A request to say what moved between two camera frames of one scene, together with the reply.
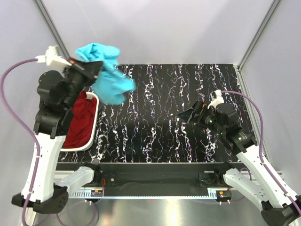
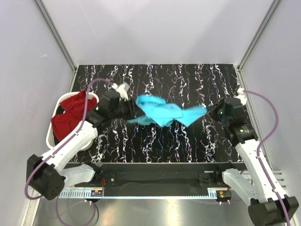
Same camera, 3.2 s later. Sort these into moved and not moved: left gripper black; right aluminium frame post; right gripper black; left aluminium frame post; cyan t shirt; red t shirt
Moved: right gripper black; left gripper black; cyan t shirt; red t shirt
Not moved: left aluminium frame post; right aluminium frame post
